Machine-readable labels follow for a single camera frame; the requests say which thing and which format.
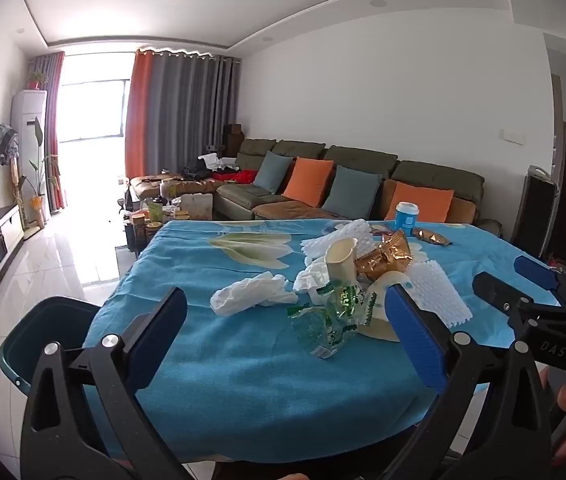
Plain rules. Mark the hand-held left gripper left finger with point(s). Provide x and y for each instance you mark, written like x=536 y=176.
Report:
x=159 y=340

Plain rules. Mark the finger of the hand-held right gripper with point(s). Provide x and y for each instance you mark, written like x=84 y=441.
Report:
x=538 y=271
x=495 y=290

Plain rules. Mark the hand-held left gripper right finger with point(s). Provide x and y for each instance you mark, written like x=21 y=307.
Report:
x=413 y=340

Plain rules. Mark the white foam net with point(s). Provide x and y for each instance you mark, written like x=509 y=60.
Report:
x=348 y=232
x=438 y=290

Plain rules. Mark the teal plastic bin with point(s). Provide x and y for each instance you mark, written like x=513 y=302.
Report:
x=38 y=325

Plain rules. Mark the flattened cream paper cup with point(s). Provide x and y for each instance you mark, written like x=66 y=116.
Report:
x=378 y=331

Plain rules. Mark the tall black ribbed case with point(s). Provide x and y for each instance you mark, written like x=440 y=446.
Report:
x=535 y=210

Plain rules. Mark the small golden packet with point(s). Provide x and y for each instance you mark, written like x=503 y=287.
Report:
x=430 y=236

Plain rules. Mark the green clear plastic wrapper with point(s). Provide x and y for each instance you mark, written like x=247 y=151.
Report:
x=328 y=325

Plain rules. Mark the golden snack bag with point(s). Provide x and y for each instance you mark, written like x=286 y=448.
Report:
x=388 y=255

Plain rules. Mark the white crumpled tissue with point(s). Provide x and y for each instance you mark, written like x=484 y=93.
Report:
x=310 y=277
x=248 y=295

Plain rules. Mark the black coffee table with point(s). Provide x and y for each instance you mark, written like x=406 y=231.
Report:
x=133 y=242

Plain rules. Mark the orange pillow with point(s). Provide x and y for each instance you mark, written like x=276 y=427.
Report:
x=308 y=182
x=425 y=202

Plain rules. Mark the blue and white cup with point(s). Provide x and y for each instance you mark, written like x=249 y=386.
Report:
x=405 y=217

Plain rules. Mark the group of jars and boxes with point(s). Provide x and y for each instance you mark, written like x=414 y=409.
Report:
x=155 y=210

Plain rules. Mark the grey-blue pillow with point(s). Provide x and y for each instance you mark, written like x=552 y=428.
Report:
x=273 y=172
x=353 y=192

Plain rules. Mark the black clothes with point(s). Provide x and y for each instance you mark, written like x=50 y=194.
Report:
x=198 y=170

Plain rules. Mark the red cloth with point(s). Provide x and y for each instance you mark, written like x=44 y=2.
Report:
x=238 y=176

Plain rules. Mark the yellow wheat vase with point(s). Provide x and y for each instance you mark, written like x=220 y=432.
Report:
x=37 y=205

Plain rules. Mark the green and brown sofa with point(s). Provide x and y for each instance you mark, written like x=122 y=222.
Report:
x=363 y=160

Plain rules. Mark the white bag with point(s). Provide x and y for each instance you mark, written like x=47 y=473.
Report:
x=215 y=161

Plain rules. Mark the brown cardboard boxes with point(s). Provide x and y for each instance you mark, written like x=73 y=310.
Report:
x=234 y=140

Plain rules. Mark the wide orange and grey curtain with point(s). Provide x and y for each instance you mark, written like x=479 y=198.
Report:
x=178 y=110

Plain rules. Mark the tall leafy plant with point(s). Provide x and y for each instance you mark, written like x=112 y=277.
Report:
x=39 y=132

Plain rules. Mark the narrow grey and red curtain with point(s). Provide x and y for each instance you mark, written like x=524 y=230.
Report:
x=53 y=125

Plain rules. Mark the covered standing fan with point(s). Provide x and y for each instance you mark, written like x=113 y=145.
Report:
x=5 y=142

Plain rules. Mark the white standing air conditioner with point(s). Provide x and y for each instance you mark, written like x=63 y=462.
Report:
x=25 y=110

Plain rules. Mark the small potted plant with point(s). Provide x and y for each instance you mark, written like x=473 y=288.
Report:
x=37 y=81

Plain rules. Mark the white wall switch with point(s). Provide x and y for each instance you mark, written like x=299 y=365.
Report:
x=513 y=136

